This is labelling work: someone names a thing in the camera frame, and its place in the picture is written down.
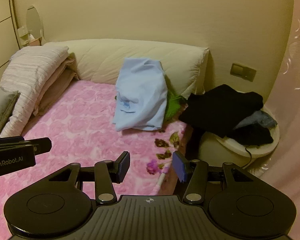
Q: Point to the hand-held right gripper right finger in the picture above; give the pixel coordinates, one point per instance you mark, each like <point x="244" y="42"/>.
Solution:
<point x="178" y="166"/>

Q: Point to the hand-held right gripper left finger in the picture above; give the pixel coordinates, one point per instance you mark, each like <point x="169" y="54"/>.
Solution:
<point x="123" y="168"/>

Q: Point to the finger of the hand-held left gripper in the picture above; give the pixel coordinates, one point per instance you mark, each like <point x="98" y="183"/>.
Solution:
<point x="12" y="139"/>
<point x="42" y="145"/>

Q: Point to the light blue sweater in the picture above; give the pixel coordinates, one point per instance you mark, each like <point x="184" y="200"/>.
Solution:
<point x="140" y="92"/>

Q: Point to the grey pillow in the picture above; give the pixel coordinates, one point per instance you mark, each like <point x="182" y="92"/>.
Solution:
<point x="2" y="112"/>

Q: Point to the cream round nightstand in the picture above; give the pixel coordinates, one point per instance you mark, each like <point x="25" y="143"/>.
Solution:
<point x="215" y="147"/>

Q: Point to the pink floral blanket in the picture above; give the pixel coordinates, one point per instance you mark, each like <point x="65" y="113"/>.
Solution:
<point x="77" y="120"/>

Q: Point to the green cloth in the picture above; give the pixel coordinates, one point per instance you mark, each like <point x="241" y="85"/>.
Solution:
<point x="172" y="107"/>

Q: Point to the beige folded blanket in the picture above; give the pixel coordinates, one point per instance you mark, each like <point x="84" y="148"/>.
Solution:
<point x="57" y="85"/>

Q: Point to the white ribbed quilt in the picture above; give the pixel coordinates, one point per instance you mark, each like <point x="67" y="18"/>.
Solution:
<point x="27" y="75"/>

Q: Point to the black garment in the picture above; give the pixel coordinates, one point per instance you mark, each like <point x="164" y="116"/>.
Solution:
<point x="215" y="110"/>

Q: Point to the black cloth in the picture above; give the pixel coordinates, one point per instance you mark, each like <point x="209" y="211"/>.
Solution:
<point x="255" y="135"/>

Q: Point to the grey-blue garment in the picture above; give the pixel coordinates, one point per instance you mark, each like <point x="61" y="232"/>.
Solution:
<point x="257" y="120"/>

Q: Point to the cream headboard cushion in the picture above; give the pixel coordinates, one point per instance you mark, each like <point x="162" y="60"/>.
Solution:
<point x="102" y="60"/>

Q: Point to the small pale bedside object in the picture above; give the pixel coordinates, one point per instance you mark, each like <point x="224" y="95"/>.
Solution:
<point x="23" y="33"/>

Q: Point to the oval mirror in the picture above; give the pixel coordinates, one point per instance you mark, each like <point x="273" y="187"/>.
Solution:
<point x="33" y="20"/>

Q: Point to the pink curtain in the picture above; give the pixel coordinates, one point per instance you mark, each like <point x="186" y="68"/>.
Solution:
<point x="290" y="105"/>

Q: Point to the cream wardrobe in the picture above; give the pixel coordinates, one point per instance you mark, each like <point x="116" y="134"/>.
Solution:
<point x="0" y="12"/>

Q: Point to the wall switch plate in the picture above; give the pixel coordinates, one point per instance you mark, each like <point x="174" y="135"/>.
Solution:
<point x="242" y="72"/>

